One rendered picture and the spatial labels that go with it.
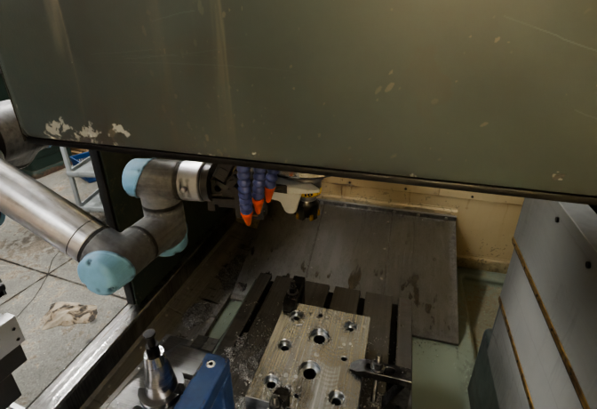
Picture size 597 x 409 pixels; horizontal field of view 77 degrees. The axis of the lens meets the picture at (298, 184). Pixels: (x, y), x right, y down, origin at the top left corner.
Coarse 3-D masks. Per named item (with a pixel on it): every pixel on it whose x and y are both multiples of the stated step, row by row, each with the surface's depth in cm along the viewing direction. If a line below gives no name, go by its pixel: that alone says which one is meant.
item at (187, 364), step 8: (168, 352) 60; (176, 352) 60; (184, 352) 60; (192, 352) 60; (200, 352) 60; (208, 352) 60; (176, 360) 58; (184, 360) 58; (192, 360) 58; (200, 360) 58; (184, 368) 57; (192, 368) 57; (184, 376) 56; (192, 376) 56
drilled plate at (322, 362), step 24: (312, 312) 98; (336, 312) 98; (288, 336) 91; (312, 336) 93; (336, 336) 91; (360, 336) 91; (264, 360) 85; (288, 360) 85; (312, 360) 85; (336, 360) 85; (312, 384) 79; (336, 384) 79; (360, 384) 79; (264, 408) 77; (288, 408) 75; (312, 408) 75
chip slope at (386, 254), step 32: (288, 224) 176; (320, 224) 174; (352, 224) 172; (384, 224) 170; (416, 224) 169; (448, 224) 167; (256, 256) 167; (288, 256) 165; (320, 256) 163; (352, 256) 161; (384, 256) 159; (416, 256) 158; (448, 256) 156; (352, 288) 151; (384, 288) 150; (416, 288) 149; (448, 288) 147; (416, 320) 140; (448, 320) 139
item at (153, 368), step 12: (144, 360) 50; (156, 360) 50; (168, 360) 52; (144, 372) 51; (156, 372) 50; (168, 372) 52; (156, 384) 51; (168, 384) 52; (156, 396) 51; (168, 396) 52
